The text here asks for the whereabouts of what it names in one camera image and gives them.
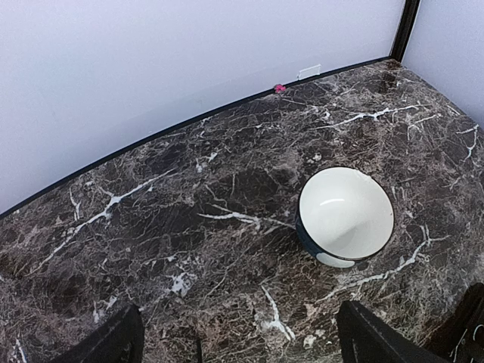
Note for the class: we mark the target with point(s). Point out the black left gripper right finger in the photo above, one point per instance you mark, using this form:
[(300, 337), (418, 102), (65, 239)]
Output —
[(366, 338)]

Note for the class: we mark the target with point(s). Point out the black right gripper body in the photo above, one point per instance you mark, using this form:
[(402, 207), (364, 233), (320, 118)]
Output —
[(460, 338)]

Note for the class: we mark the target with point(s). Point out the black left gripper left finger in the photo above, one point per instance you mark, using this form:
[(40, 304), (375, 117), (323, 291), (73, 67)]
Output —
[(118, 339)]

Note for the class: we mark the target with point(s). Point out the white and navy bowl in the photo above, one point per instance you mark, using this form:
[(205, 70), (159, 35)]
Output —
[(343, 217)]

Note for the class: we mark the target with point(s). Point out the small pink object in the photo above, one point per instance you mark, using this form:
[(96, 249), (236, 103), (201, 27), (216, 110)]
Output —
[(279, 88)]

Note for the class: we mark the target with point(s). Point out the white wall clip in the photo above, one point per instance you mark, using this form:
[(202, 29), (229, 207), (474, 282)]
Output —
[(309, 72)]

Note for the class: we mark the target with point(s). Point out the black right corner post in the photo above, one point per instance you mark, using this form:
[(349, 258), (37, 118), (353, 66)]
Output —
[(405, 27)]

